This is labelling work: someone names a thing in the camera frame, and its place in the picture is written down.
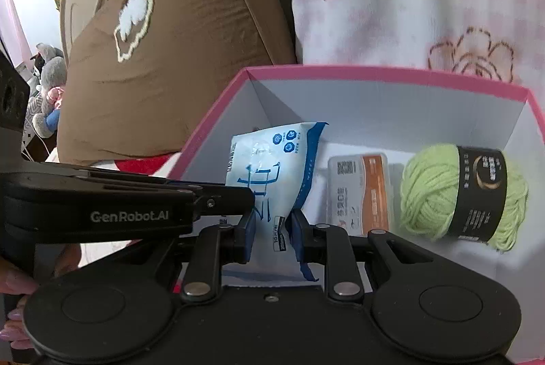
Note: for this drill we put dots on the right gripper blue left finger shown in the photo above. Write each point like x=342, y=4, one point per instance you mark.
x=215, y=247

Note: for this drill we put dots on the brown pillow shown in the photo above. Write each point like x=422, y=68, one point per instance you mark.
x=142, y=74

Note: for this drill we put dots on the green yarn ball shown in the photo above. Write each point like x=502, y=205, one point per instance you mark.
x=463, y=193

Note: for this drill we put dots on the white orange plastic case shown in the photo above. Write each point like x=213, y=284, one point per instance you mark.
x=358, y=193

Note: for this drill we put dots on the blue white tissue pack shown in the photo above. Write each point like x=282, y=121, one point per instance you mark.
x=277, y=164

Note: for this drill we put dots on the bear print blanket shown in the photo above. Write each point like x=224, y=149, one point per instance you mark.
x=136, y=170

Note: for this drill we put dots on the grey plush toy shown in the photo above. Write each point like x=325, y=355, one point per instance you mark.
x=45, y=107

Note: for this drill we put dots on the pink cardboard box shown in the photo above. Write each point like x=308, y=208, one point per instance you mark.
x=397, y=112

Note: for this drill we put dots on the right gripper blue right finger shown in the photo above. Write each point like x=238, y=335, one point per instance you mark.
x=330, y=247

